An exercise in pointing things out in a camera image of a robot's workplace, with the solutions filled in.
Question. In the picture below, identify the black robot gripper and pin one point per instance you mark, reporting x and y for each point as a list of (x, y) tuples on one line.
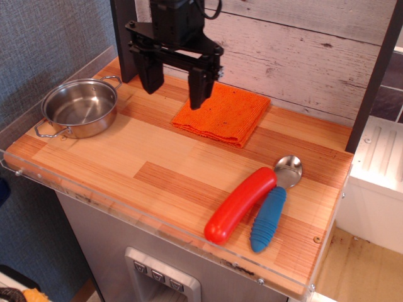
[(175, 37)]

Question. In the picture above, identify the orange cloth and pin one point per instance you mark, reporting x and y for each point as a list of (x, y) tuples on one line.
[(230, 115)]

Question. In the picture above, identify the stainless steel pot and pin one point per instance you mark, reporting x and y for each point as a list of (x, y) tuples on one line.
[(80, 108)]

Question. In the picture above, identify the clear acrylic edge guard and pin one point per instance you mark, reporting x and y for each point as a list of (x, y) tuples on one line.
[(272, 278)]

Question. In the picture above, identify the red plastic sausage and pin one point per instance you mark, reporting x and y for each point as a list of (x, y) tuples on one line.
[(229, 214)]

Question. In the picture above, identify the toy kitchen cabinet front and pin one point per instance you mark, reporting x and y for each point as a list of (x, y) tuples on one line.
[(130, 262)]

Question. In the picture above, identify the white toy sink unit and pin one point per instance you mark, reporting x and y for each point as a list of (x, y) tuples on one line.
[(371, 206)]

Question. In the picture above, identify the dark vertical post left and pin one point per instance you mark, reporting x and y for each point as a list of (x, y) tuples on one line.
[(122, 12)]

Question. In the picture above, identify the dark vertical post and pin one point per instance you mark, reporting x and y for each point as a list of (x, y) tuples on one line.
[(380, 68), (122, 12)]

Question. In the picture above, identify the blue handled metal spoon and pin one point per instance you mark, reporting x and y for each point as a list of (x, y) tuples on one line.
[(288, 171)]

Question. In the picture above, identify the dark vertical post right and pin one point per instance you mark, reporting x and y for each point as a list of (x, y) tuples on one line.
[(380, 68)]

